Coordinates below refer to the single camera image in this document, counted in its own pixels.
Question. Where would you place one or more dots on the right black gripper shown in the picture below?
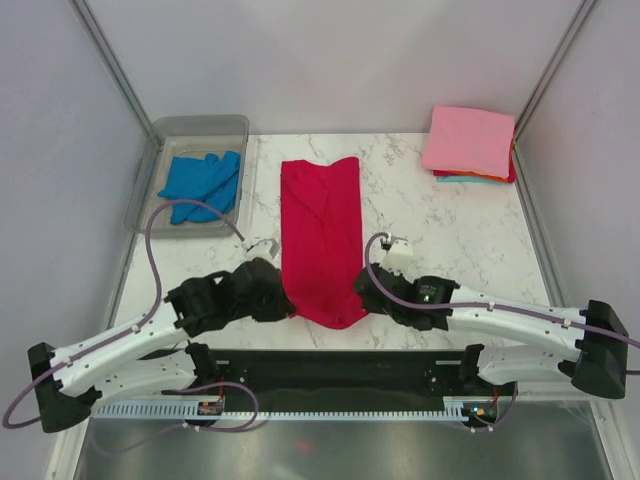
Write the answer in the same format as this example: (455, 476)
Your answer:
(392, 272)

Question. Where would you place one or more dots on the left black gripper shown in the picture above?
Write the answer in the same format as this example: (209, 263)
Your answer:
(280, 308)

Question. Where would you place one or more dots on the red t shirt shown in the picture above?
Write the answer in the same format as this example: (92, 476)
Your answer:
(322, 240)

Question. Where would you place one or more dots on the clear plastic bin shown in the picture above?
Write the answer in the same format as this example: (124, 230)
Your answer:
(186, 136)

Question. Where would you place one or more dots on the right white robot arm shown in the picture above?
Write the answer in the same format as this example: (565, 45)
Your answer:
(588, 346)

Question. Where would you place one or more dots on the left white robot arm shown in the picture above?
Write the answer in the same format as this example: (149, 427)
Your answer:
(156, 351)

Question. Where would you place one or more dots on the teal folded t shirt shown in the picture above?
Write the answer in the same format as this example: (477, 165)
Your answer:
(459, 179)

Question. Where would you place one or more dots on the blue t shirt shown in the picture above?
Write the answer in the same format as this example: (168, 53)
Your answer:
(212, 180)

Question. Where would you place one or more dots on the pink folded t shirt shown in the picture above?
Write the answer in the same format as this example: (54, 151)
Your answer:
(468, 140)

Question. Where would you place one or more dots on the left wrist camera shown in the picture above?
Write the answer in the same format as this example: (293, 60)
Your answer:
(265, 249)

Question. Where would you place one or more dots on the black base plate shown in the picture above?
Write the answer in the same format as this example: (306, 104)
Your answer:
(342, 380)

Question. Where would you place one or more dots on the white slotted cable duct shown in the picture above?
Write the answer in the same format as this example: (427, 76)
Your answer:
(169, 408)

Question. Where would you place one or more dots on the left aluminium frame post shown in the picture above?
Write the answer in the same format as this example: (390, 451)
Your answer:
(109, 57)

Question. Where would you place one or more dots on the aluminium frame post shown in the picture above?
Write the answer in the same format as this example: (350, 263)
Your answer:
(109, 57)
(561, 52)

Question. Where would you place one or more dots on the right aluminium frame post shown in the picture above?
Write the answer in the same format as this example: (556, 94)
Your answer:
(561, 52)

